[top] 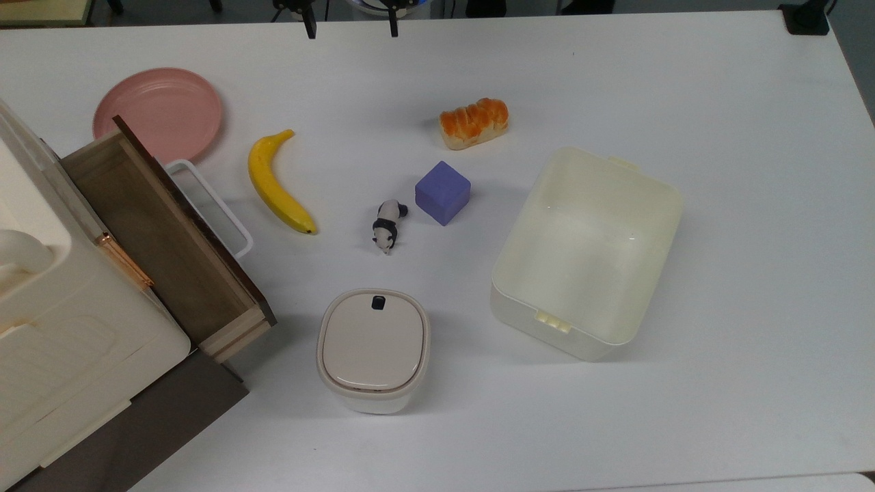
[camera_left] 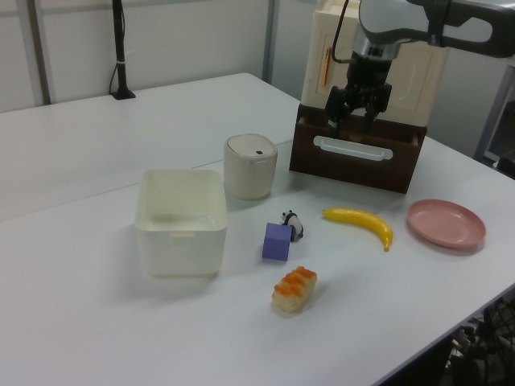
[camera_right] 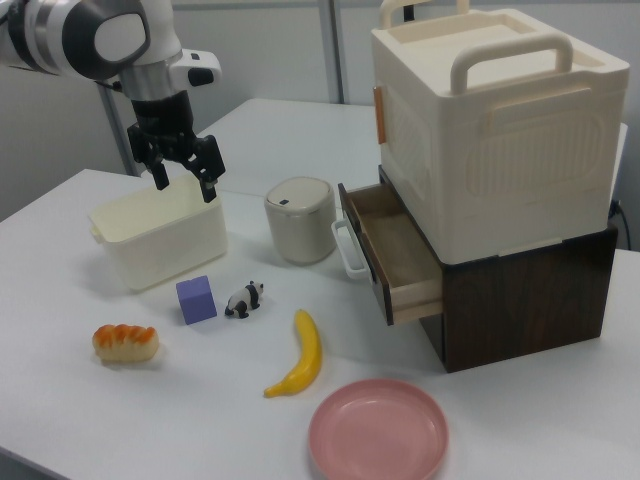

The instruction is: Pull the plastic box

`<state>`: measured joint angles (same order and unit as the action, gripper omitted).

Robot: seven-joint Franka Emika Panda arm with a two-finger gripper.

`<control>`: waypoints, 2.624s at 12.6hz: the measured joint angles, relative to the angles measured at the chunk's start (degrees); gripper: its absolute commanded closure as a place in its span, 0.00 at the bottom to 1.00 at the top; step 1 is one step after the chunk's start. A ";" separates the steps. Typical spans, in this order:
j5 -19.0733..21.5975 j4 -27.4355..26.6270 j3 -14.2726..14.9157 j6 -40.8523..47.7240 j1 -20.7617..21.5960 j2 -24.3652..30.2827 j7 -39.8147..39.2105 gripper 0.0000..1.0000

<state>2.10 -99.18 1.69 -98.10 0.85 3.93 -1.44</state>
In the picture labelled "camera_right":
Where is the purple cube block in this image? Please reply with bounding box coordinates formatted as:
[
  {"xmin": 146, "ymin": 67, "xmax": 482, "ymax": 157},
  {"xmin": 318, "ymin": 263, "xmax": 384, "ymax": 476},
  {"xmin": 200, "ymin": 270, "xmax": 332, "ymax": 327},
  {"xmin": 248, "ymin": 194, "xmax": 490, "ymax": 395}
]
[{"xmin": 175, "ymin": 275, "xmax": 218, "ymax": 326}]

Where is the beige small trash can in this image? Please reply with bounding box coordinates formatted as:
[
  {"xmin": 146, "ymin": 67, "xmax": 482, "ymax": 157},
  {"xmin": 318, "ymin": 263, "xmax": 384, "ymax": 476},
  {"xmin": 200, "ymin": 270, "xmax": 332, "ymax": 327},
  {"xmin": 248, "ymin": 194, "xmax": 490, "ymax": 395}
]
[{"xmin": 263, "ymin": 176, "xmax": 337, "ymax": 266}]

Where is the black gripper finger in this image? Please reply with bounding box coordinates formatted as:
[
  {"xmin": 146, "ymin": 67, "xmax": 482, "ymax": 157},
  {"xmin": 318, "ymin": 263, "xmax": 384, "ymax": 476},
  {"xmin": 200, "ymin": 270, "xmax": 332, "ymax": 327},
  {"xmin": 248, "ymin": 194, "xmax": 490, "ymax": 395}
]
[
  {"xmin": 126, "ymin": 121, "xmax": 172, "ymax": 192},
  {"xmin": 181, "ymin": 133, "xmax": 225, "ymax": 204}
]

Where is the dark brown wooden base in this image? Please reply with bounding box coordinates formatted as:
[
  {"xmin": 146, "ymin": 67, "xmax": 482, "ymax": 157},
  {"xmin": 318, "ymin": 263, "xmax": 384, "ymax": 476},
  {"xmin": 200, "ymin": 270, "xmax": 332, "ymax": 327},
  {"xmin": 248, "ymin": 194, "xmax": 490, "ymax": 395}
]
[{"xmin": 331, "ymin": 182, "xmax": 445, "ymax": 327}]

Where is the dark wooden drawer cabinet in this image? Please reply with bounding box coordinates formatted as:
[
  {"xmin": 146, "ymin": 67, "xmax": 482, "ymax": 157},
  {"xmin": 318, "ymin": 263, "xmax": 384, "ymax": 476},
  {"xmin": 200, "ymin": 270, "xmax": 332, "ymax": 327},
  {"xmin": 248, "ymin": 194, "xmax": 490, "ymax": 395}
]
[{"xmin": 378, "ymin": 164, "xmax": 619, "ymax": 374}]

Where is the black wall cable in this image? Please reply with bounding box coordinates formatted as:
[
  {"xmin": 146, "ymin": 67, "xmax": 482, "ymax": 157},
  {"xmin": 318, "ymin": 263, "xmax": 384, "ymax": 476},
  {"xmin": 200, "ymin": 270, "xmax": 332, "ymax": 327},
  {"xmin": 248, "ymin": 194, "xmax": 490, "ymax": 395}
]
[{"xmin": 607, "ymin": 198, "xmax": 632, "ymax": 251}]

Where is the cream storage box with handles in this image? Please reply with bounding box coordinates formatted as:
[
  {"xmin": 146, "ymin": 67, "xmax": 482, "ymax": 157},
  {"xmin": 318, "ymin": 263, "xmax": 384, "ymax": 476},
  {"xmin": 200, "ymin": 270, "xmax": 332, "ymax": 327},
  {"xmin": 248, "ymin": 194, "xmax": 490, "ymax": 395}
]
[{"xmin": 370, "ymin": 0, "xmax": 630, "ymax": 264}]

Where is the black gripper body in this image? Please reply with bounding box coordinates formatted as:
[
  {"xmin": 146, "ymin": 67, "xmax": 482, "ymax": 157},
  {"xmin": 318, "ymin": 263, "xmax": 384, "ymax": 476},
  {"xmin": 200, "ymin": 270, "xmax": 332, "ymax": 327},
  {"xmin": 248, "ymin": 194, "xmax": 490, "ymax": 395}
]
[{"xmin": 129, "ymin": 89, "xmax": 197, "ymax": 151}]

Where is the yellow toy banana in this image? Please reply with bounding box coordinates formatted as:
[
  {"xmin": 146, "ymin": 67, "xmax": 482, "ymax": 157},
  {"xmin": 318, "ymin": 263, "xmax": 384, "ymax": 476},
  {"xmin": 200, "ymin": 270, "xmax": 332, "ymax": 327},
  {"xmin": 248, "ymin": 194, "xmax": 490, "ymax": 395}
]
[{"xmin": 263, "ymin": 308, "xmax": 323, "ymax": 399}]

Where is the toy bread with orange topping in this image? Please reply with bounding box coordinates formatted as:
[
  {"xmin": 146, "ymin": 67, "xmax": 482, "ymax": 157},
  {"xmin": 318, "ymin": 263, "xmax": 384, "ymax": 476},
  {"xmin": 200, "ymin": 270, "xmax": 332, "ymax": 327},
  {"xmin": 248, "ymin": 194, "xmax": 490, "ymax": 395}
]
[{"xmin": 91, "ymin": 323, "xmax": 160, "ymax": 365}]

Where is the toy panda figure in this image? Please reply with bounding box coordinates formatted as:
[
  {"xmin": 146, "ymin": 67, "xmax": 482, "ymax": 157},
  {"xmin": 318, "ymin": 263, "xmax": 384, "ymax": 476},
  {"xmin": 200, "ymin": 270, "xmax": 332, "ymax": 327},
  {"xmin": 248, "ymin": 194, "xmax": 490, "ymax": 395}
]
[{"xmin": 224, "ymin": 280, "xmax": 266, "ymax": 320}]

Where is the cream plastic box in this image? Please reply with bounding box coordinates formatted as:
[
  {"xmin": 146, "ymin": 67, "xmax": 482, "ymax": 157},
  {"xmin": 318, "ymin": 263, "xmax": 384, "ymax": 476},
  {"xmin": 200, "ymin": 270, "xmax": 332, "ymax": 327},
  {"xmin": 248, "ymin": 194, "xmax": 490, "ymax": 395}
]
[{"xmin": 88, "ymin": 172, "xmax": 229, "ymax": 293}]

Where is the pink plastic plate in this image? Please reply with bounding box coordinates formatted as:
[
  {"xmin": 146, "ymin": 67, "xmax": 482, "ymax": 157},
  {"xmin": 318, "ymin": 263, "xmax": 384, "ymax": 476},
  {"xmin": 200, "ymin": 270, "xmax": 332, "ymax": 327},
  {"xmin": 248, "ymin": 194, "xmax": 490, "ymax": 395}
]
[{"xmin": 308, "ymin": 378, "xmax": 449, "ymax": 480}]

